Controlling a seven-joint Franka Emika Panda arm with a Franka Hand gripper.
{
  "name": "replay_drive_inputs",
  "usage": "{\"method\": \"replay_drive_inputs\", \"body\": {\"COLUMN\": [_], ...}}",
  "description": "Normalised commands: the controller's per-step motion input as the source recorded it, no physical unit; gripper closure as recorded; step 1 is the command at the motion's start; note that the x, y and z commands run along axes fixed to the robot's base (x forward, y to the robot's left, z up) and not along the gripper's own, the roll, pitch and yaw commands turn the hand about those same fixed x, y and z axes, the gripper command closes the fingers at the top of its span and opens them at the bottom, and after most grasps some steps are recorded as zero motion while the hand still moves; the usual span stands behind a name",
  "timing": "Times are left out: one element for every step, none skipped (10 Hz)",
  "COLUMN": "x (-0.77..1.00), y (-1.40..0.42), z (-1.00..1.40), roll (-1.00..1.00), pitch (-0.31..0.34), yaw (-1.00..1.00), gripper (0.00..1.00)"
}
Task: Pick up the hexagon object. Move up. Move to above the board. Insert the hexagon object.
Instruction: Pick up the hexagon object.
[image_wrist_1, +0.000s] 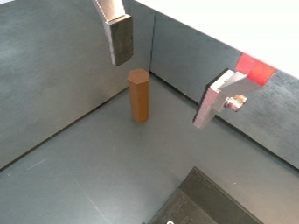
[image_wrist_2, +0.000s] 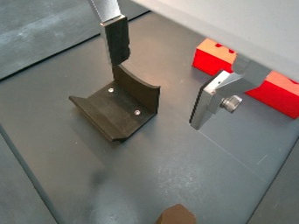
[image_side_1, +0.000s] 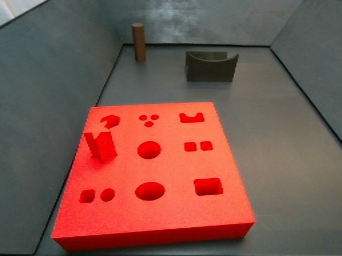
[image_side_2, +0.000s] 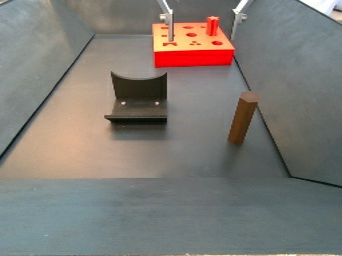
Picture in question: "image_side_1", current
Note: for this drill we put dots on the red star peg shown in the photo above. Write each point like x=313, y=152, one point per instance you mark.
x=102, y=146

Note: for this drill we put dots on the dark curved holder bracket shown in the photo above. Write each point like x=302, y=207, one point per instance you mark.
x=210, y=66

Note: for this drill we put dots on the brown hexagon peg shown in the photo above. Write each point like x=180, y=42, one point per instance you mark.
x=139, y=41

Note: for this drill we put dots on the red foam shape board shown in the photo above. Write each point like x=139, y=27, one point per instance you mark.
x=171, y=189

